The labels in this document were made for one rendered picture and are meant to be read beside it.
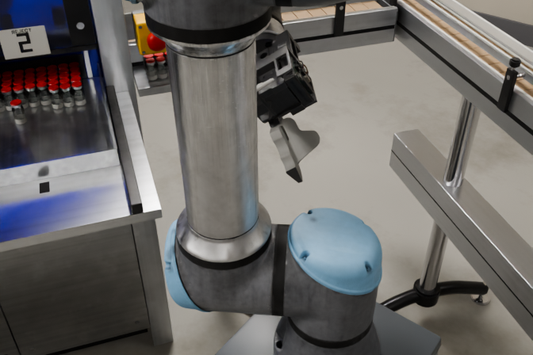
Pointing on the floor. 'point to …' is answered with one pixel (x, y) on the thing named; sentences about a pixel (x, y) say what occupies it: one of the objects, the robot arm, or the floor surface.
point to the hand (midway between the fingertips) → (266, 155)
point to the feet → (479, 294)
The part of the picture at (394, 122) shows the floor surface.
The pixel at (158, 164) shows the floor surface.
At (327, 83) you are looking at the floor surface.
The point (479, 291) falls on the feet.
